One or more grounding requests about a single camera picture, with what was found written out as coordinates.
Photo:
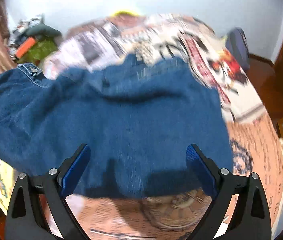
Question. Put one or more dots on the blue denim jacket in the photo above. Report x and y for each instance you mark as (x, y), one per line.
(119, 117)

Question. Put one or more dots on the grey-blue backpack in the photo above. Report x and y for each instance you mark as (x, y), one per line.
(239, 45)

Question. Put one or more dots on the yellow round object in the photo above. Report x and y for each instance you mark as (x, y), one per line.
(125, 13)

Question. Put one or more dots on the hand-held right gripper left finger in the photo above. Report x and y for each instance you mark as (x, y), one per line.
(75, 167)

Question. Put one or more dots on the yellow garment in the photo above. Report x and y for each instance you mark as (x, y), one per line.
(4, 182)

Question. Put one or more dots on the dark grey pillow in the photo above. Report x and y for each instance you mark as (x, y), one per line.
(44, 31)

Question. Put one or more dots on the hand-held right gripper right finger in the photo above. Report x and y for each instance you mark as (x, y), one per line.
(201, 170)

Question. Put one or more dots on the printed bed blanket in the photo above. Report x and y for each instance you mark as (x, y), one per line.
(244, 100)

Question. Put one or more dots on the pile of bags and papers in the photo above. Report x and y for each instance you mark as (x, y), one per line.
(21, 27)

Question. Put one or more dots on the orange box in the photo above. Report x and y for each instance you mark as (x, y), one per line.
(25, 47)

